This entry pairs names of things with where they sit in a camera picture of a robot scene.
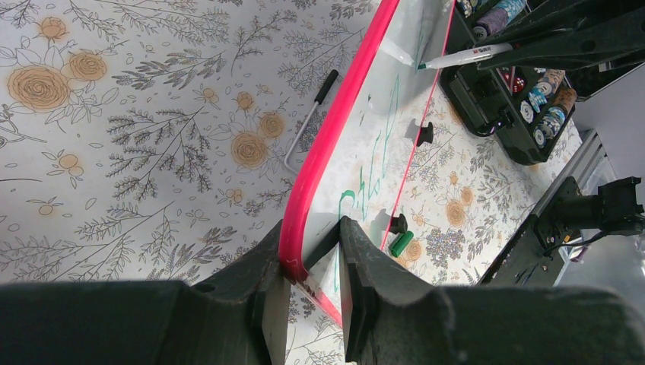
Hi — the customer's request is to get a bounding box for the green marker cap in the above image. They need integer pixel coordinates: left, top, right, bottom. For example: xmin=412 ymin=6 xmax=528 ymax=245
xmin=388 ymin=231 xmax=414 ymax=258

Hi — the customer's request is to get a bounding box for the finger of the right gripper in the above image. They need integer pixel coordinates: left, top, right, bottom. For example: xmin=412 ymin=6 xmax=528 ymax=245
xmin=478 ymin=10 xmax=644 ymax=71
xmin=477 ymin=1 xmax=644 ymax=51

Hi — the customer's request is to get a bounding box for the green whiteboard marker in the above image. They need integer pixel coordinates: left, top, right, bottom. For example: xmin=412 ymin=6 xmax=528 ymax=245
xmin=417 ymin=43 xmax=513 ymax=70

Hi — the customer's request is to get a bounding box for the black poker chip case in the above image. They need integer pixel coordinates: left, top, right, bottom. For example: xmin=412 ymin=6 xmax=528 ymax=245
xmin=440 ymin=1 xmax=562 ymax=166

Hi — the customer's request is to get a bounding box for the pink framed whiteboard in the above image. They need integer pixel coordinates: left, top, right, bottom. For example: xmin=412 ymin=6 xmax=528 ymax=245
xmin=279 ymin=1 xmax=455 ymax=323

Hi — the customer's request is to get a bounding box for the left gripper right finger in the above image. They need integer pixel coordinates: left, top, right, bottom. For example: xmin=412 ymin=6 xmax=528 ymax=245
xmin=339 ymin=217 xmax=454 ymax=363

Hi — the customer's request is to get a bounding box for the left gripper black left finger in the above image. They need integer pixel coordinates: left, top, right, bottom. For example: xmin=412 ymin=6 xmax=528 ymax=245
xmin=166 ymin=222 xmax=291 ymax=364

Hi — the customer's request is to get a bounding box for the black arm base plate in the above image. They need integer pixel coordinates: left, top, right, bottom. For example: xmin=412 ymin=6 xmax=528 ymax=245
xmin=479 ymin=176 xmax=600 ymax=287

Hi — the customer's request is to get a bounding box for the floral table mat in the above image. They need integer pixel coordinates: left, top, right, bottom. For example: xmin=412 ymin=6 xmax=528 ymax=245
xmin=0 ymin=0 xmax=586 ymax=365

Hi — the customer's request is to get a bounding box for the black whiteboard stand foot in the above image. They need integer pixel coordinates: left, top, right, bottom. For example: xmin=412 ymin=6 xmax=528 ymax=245
xmin=389 ymin=214 xmax=408 ymax=235

